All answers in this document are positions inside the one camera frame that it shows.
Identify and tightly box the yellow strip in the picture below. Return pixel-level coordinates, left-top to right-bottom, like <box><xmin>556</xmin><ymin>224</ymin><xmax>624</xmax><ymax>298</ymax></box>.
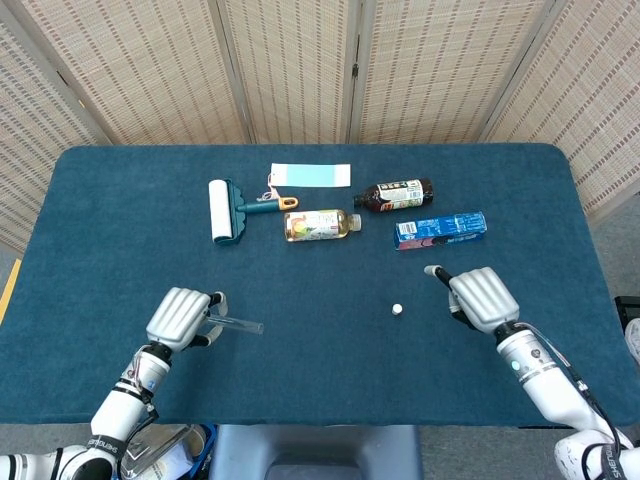
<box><xmin>0</xmin><ymin>258</ymin><xmax>23</xmax><ymax>326</ymax></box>

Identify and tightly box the white and blue paper card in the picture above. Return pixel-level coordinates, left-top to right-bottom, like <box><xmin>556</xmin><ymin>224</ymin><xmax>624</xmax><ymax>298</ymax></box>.
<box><xmin>263</xmin><ymin>162</ymin><xmax>353</xmax><ymax>190</ymax></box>

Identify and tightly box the teal lint roller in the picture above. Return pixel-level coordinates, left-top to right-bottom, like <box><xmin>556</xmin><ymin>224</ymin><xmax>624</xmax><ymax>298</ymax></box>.
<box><xmin>207</xmin><ymin>178</ymin><xmax>300</xmax><ymax>247</ymax></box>

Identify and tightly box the woven bamboo folding screen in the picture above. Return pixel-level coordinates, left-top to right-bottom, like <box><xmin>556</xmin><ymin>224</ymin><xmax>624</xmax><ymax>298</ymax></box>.
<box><xmin>0</xmin><ymin>0</ymin><xmax>640</xmax><ymax>254</ymax></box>

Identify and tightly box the clear glass test tube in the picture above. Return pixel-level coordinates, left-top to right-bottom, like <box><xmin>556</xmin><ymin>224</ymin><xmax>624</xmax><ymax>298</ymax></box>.
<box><xmin>207</xmin><ymin>312</ymin><xmax>265</xmax><ymax>335</ymax></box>

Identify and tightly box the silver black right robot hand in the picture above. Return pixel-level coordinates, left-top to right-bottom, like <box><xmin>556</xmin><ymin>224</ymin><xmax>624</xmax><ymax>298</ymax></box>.
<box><xmin>423</xmin><ymin>264</ymin><xmax>521</xmax><ymax>335</ymax></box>

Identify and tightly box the dark tea bottle black cap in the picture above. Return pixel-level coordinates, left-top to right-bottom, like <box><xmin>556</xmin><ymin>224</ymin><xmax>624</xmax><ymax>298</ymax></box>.
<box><xmin>352</xmin><ymin>178</ymin><xmax>435</xmax><ymax>213</ymax></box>

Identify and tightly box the clear plastic container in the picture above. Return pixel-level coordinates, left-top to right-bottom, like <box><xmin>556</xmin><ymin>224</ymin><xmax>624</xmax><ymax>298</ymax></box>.
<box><xmin>119</xmin><ymin>423</ymin><xmax>214</xmax><ymax>480</ymax></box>

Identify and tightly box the yellow tea bottle white cap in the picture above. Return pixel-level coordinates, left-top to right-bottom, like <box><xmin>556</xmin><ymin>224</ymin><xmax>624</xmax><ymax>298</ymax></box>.
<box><xmin>283</xmin><ymin>209</ymin><xmax>363</xmax><ymax>244</ymax></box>

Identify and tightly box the black box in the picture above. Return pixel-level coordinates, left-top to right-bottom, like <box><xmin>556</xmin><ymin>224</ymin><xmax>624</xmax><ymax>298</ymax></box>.
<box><xmin>613</xmin><ymin>295</ymin><xmax>640</xmax><ymax>326</ymax></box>

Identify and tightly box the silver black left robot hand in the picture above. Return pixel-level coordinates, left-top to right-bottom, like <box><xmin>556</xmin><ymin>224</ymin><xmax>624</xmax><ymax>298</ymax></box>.
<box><xmin>145</xmin><ymin>286</ymin><xmax>229</xmax><ymax>353</ymax></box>

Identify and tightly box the blue cookie box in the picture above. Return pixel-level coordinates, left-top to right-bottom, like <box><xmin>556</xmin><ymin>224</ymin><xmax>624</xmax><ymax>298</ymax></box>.
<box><xmin>395</xmin><ymin>210</ymin><xmax>488</xmax><ymax>252</ymax></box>

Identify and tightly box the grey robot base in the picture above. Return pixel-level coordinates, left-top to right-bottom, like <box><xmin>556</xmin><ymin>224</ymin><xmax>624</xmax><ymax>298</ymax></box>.
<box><xmin>207</xmin><ymin>423</ymin><xmax>424</xmax><ymax>480</ymax></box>

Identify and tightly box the blue table cloth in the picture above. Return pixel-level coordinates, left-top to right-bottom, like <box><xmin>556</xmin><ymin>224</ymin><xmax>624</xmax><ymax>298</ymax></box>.
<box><xmin>0</xmin><ymin>143</ymin><xmax>616</xmax><ymax>430</ymax></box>

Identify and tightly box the blue plastic bin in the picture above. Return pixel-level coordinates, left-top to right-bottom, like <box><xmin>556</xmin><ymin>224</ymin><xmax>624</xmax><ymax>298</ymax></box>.
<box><xmin>202</xmin><ymin>423</ymin><xmax>220</xmax><ymax>466</ymax></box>

